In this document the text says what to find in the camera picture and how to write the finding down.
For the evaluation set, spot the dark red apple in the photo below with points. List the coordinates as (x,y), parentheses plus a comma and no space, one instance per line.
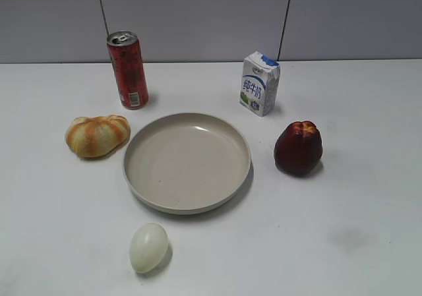
(298,149)

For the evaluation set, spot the beige round plate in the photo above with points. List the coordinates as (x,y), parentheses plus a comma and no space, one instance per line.
(187,163)

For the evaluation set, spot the white blue milk carton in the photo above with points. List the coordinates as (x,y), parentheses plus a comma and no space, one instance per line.
(259,83)

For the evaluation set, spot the white egg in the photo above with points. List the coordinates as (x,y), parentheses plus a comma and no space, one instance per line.
(148,247)

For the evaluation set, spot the orange striped bread bun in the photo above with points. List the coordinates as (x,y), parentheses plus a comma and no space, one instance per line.
(96,137)

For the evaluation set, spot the red soda can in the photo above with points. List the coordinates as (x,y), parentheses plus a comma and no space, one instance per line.
(126,59)

